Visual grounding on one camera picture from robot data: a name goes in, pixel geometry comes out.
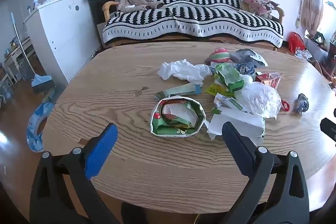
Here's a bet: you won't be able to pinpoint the wooden armrest sofa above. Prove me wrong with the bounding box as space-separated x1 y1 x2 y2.
102 0 285 51

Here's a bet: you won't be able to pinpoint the red cigarette box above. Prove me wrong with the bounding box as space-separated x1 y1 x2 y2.
255 72 282 89

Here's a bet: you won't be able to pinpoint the blue paper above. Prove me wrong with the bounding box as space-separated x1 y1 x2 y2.
235 62 256 75
293 93 310 113

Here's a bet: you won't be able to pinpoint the red green striped ball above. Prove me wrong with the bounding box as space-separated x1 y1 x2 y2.
205 48 232 65

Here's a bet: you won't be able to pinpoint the white paper box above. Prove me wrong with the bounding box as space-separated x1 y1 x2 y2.
207 107 266 141

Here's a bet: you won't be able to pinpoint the green white wrapper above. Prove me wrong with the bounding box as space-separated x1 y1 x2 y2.
213 93 248 114

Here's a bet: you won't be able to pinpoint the red plastic bag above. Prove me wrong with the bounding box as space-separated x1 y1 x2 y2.
289 32 306 53

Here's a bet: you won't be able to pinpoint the white side table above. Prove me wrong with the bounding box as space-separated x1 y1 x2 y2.
0 37 35 86

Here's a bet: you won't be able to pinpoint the blue white plastic bag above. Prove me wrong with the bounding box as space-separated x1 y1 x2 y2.
230 49 269 68

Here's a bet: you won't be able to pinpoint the translucent white plastic bag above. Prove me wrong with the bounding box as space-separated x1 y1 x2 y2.
234 81 282 119

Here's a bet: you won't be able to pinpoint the green carton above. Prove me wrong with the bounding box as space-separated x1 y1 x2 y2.
214 63 246 92

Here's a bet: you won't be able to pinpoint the green white paper bowl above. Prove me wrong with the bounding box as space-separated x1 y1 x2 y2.
150 96 207 138

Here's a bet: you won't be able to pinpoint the pink cartoon pillow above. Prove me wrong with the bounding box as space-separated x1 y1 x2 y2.
241 0 279 17

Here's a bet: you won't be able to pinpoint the white cabinet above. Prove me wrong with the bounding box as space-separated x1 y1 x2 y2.
24 0 104 83

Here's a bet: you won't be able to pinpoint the scattered white papers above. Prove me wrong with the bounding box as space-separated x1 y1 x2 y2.
294 47 313 60

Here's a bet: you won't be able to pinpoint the long green box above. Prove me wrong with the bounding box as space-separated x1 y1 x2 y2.
154 82 205 98

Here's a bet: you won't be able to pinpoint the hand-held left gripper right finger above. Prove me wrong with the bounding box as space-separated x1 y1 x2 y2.
222 121 310 224

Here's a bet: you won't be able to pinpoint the yellow green snack wrapper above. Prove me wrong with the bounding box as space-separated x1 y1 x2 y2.
205 81 235 98

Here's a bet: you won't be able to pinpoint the blue inflatable swim ring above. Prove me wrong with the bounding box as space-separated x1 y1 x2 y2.
26 102 56 153

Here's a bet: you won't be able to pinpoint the blue broom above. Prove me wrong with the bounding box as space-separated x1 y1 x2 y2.
10 13 53 94

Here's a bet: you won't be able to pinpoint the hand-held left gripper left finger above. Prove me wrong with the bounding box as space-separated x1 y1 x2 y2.
29 123 124 224

